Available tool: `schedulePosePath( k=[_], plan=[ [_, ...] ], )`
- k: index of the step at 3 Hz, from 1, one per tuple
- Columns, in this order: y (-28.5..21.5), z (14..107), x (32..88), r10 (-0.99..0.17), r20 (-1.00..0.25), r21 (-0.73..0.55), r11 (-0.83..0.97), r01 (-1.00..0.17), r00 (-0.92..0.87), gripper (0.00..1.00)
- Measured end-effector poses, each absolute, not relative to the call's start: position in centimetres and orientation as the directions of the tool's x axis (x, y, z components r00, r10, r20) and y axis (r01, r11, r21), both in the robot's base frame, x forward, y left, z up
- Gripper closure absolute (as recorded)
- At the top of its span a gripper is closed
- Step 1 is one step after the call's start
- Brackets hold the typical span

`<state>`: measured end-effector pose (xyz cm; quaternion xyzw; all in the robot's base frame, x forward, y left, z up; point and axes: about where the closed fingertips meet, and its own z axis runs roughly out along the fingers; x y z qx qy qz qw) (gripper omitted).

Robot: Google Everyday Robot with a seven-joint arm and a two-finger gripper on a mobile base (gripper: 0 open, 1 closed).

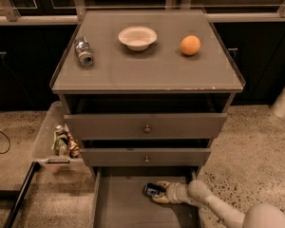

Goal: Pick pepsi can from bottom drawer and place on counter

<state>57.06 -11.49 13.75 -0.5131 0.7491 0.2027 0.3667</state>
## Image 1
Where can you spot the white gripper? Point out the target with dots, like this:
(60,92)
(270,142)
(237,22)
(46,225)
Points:
(171,193)

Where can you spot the blue pepsi can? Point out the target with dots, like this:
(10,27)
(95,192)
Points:
(152,190)

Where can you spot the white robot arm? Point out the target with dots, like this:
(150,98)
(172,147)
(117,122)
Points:
(196,193)

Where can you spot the grey bottom drawer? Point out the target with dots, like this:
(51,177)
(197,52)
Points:
(120,201)

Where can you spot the grey drawer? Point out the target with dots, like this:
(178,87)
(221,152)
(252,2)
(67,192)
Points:
(145,126)
(145,156)
(120,201)

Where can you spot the grey middle drawer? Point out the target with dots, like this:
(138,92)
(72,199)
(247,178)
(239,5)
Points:
(145,156)

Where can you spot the grey drawer cabinet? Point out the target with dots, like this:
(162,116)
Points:
(159,79)

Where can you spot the grey top drawer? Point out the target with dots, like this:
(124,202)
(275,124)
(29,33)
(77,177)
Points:
(145,126)

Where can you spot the silver can lying down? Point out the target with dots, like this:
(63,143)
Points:
(82,51)

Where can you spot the brown snack bag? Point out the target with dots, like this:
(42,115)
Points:
(73,147)

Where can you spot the clear plastic bin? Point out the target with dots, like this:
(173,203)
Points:
(42,151)

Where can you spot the orange fruit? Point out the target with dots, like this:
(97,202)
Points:
(190,45)

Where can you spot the white paper bowl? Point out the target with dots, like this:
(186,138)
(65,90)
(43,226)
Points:
(137,38)

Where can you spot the black floor rail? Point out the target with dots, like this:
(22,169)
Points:
(16,197)

